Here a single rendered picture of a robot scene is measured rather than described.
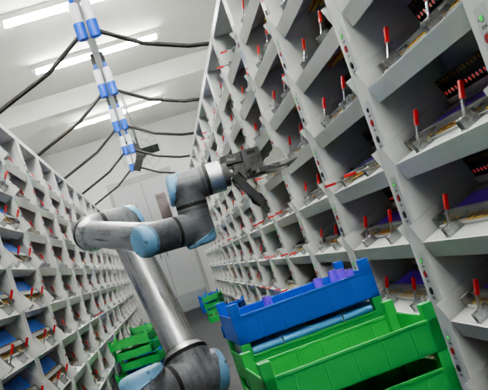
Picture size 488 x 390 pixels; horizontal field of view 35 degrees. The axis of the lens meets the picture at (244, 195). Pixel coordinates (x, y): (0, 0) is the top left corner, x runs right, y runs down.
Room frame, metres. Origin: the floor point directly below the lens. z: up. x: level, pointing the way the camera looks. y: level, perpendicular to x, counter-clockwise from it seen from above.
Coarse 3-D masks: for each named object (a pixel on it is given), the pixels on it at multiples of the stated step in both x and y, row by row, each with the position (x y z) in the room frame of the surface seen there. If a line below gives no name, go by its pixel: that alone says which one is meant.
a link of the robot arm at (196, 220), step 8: (200, 200) 2.15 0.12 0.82; (176, 208) 2.17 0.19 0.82; (184, 208) 2.14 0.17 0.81; (192, 208) 2.14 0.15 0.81; (200, 208) 2.14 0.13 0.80; (208, 208) 2.17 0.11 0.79; (176, 216) 2.14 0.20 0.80; (184, 216) 2.14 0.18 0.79; (192, 216) 2.14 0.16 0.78; (200, 216) 2.14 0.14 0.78; (208, 216) 2.16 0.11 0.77; (184, 224) 2.11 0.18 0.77; (192, 224) 2.12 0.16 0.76; (200, 224) 2.14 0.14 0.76; (208, 224) 2.15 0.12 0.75; (184, 232) 2.11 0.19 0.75; (192, 232) 2.12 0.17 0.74; (200, 232) 2.14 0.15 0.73; (208, 232) 2.15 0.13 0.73; (184, 240) 2.19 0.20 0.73; (192, 240) 2.13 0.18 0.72; (200, 240) 2.13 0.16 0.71; (208, 240) 2.14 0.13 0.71; (192, 248) 2.15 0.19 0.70
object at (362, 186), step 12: (360, 156) 2.55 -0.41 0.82; (348, 168) 2.55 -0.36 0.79; (336, 180) 2.54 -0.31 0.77; (360, 180) 2.19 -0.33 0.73; (372, 180) 2.08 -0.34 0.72; (384, 180) 1.99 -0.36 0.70; (336, 192) 2.50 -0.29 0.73; (348, 192) 2.37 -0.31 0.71; (360, 192) 2.26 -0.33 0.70; (372, 192) 2.16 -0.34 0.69
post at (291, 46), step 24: (264, 0) 2.56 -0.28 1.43; (312, 24) 2.55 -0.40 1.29; (288, 48) 2.54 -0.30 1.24; (312, 48) 2.55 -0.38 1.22; (336, 72) 2.56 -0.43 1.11; (312, 96) 2.54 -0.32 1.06; (336, 96) 2.55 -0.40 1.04; (360, 120) 2.56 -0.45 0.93; (312, 144) 2.59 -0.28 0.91; (336, 144) 2.55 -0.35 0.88; (360, 144) 2.56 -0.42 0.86; (336, 168) 2.54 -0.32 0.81; (360, 216) 2.55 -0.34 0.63; (384, 264) 2.55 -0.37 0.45
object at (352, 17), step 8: (336, 0) 1.84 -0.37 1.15; (344, 0) 1.84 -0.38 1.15; (352, 0) 1.74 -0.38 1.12; (360, 0) 1.71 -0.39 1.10; (368, 0) 1.68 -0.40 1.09; (344, 8) 1.84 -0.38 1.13; (352, 8) 1.77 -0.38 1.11; (360, 8) 1.74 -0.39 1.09; (344, 16) 1.84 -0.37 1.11; (352, 16) 1.80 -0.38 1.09; (360, 16) 1.77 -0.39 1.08; (352, 24) 1.83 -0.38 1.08
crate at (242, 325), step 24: (336, 264) 1.72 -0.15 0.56; (360, 264) 1.54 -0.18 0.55; (312, 288) 1.73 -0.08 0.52; (336, 288) 1.53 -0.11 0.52; (360, 288) 1.54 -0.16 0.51; (240, 312) 1.69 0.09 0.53; (264, 312) 1.50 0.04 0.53; (288, 312) 1.51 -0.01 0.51; (312, 312) 1.52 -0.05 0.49; (240, 336) 1.49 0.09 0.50; (264, 336) 1.50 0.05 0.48
